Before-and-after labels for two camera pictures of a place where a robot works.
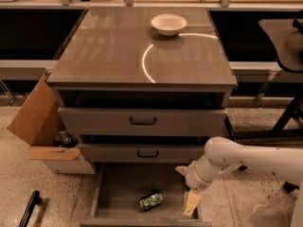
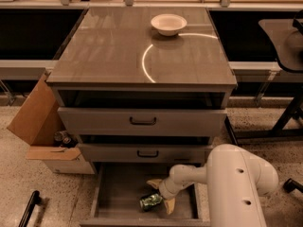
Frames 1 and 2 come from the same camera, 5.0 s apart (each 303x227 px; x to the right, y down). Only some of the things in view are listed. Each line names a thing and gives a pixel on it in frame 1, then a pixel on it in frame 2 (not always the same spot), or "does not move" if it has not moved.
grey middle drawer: (142, 153) does not move
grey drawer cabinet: (143, 85) does not move
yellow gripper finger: (190, 202) -> (169, 205)
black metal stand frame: (294, 109) does not move
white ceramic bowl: (169, 24) does not move
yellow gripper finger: (182, 169) -> (154, 183)
